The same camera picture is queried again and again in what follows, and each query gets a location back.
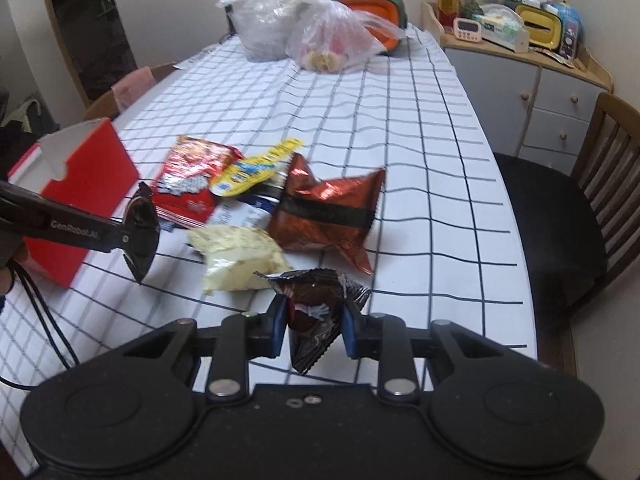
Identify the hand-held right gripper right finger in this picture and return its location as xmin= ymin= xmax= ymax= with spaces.
xmin=342 ymin=305 xmax=506 ymax=403

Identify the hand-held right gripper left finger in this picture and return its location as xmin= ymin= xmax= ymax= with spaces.
xmin=122 ymin=296 xmax=290 ymax=402

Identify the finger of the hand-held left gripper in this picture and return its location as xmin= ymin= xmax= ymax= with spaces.
xmin=106 ymin=218 xmax=134 ymax=254

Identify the red cardboard box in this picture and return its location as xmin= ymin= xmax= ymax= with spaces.
xmin=7 ymin=117 xmax=141 ymax=289

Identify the dark brown snack packet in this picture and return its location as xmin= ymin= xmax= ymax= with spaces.
xmin=254 ymin=268 xmax=374 ymax=375

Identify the pale yellow snack packet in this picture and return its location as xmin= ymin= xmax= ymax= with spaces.
xmin=187 ymin=224 xmax=294 ymax=296

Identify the red white snack packet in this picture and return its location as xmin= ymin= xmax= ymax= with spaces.
xmin=150 ymin=134 xmax=246 ymax=229

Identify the red foil snack bag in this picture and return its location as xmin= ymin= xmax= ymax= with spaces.
xmin=267 ymin=152 xmax=387 ymax=275

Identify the yellow jelly pouch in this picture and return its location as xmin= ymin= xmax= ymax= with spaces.
xmin=207 ymin=138 xmax=305 ymax=197

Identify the person's left hand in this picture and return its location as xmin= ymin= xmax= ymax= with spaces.
xmin=0 ymin=233 xmax=25 ymax=296

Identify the dark clothing pile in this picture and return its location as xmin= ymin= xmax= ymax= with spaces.
xmin=0 ymin=85 xmax=57 ymax=182

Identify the blue white snack packet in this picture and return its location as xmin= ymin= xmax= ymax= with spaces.
xmin=206 ymin=186 xmax=287 ymax=232

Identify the pink cloth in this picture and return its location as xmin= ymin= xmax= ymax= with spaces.
xmin=110 ymin=66 xmax=154 ymax=111

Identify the white paper sheet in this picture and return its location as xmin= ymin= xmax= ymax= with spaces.
xmin=172 ymin=41 xmax=222 ymax=72

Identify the dark framed panel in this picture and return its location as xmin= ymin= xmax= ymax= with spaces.
xmin=37 ymin=0 xmax=139 ymax=104

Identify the white grid tablecloth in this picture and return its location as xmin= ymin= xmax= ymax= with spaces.
xmin=0 ymin=24 xmax=542 ymax=463

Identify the wooden chair with black cushion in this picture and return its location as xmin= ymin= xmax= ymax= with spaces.
xmin=492 ymin=92 xmax=640 ymax=313

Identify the grey cabinet with wooden top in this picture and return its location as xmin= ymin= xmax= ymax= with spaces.
xmin=421 ymin=1 xmax=614 ymax=172

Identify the clear plastic bag with food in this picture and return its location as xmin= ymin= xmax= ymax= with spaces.
xmin=284 ymin=0 xmax=406 ymax=74

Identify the orange collapsible basin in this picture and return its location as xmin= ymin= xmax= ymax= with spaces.
xmin=329 ymin=0 xmax=409 ymax=57

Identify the white digital timer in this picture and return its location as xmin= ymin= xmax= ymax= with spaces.
xmin=452 ymin=16 xmax=485 ymax=45

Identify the white tissue pack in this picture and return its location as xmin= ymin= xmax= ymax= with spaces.
xmin=472 ymin=3 xmax=531 ymax=54

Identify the yellow tissue box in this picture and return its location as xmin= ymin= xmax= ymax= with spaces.
xmin=514 ymin=2 xmax=562 ymax=47

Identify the blue printed box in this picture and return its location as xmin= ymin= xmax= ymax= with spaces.
xmin=547 ymin=1 xmax=584 ymax=59

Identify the black cable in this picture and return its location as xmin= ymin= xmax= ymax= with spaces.
xmin=0 ymin=259 xmax=82 ymax=392

